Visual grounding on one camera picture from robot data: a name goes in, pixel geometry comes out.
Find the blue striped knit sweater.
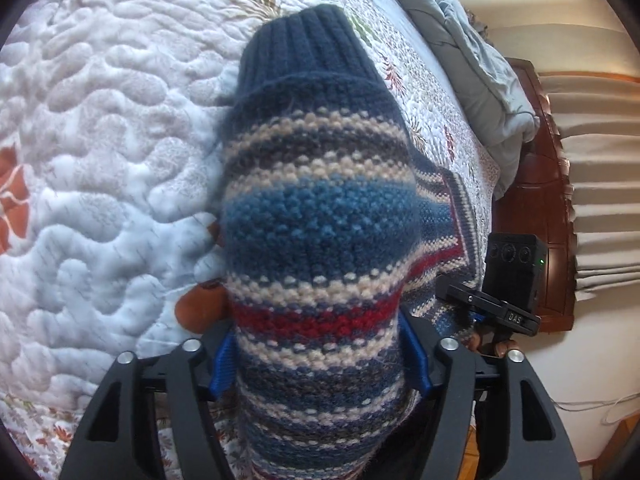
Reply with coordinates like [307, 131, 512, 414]
[221, 4, 480, 479]

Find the white floral quilted bedspread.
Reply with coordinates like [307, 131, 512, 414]
[1, 0, 499, 479]

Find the black camera box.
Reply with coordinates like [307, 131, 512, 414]
[482, 232, 548, 313]

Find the grey rumpled duvet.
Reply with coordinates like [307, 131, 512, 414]
[397, 0, 539, 200]

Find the dark wooden headboard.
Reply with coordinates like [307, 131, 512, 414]
[492, 58, 577, 333]

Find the person right hand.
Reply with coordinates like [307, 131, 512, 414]
[464, 327, 520, 359]

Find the beige pleated curtain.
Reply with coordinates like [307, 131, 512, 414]
[540, 73, 639, 296]

